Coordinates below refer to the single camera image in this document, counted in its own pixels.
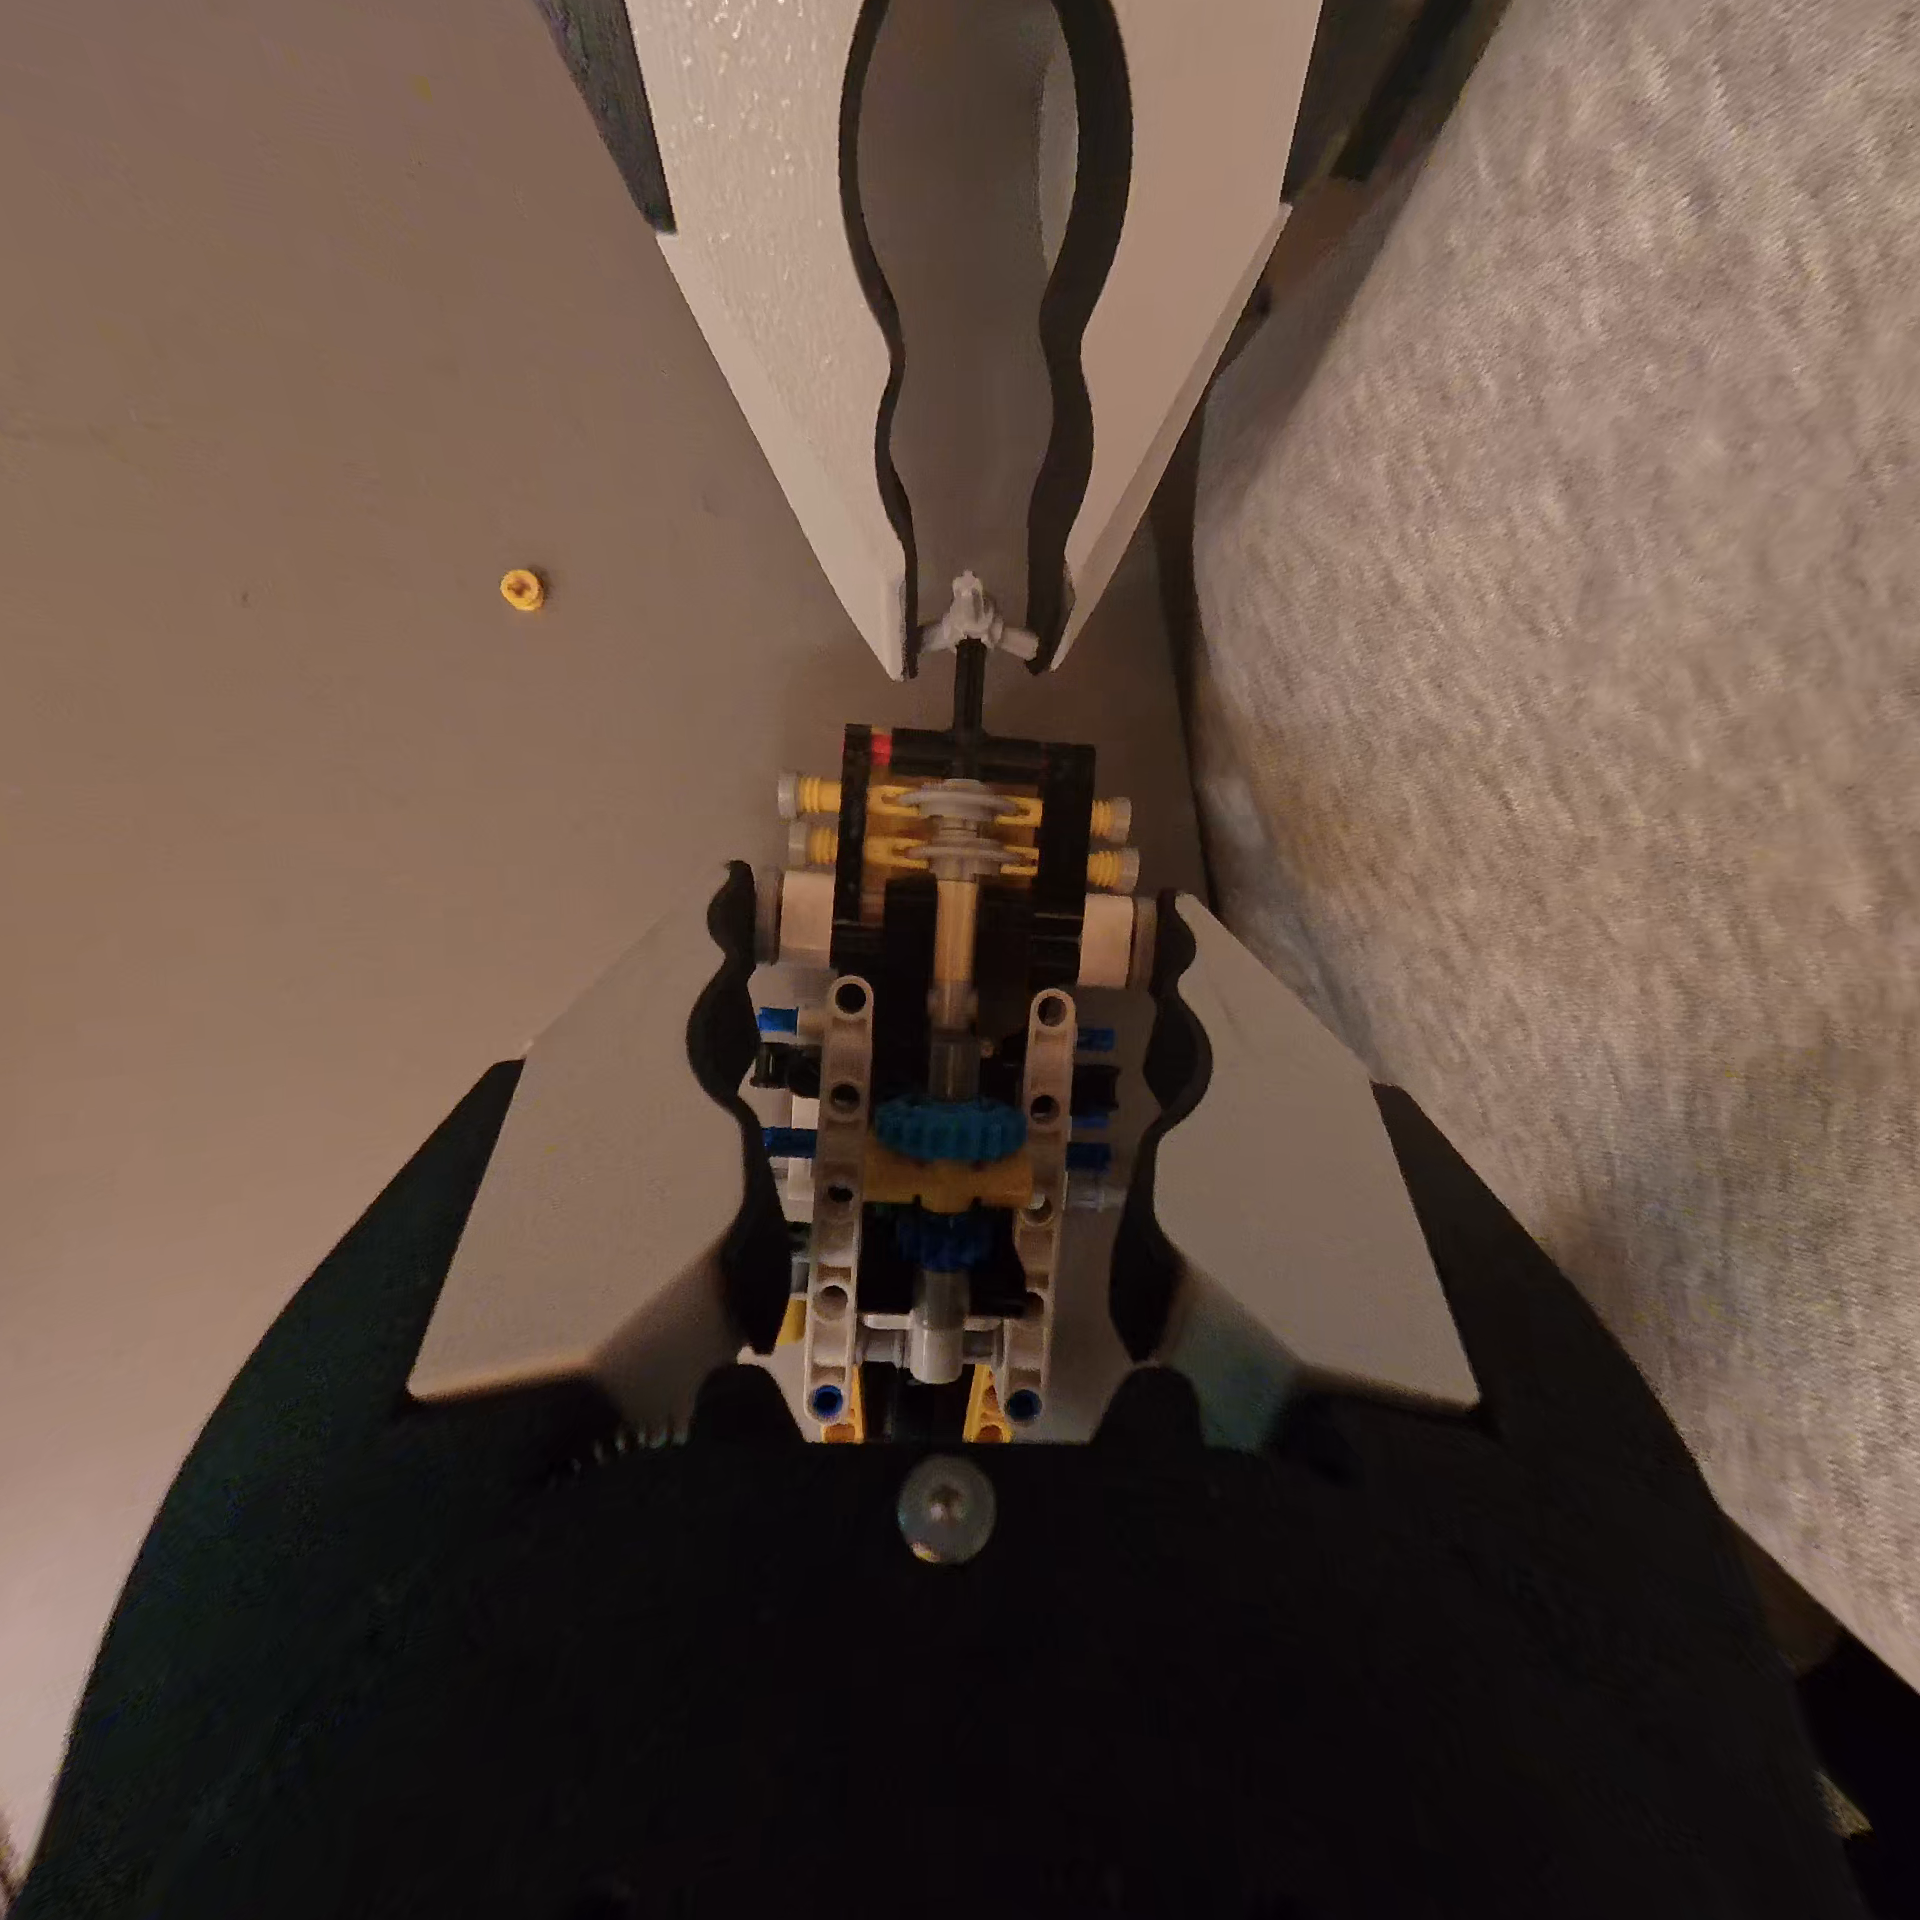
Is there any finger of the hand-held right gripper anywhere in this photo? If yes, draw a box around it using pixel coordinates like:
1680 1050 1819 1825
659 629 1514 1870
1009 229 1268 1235
619 0 923 685
1024 0 1327 677

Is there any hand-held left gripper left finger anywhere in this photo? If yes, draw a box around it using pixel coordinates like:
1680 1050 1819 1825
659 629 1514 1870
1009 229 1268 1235
404 859 798 1431

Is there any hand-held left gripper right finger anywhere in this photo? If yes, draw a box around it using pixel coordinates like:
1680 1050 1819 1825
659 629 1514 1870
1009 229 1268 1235
1107 891 1483 1449

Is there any yellow black lego assembly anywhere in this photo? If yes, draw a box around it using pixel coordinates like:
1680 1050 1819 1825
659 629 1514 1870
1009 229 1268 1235
750 637 1163 1443

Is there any small grey lego connector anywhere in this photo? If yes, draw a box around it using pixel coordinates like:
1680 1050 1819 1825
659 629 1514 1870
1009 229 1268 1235
914 566 1040 665

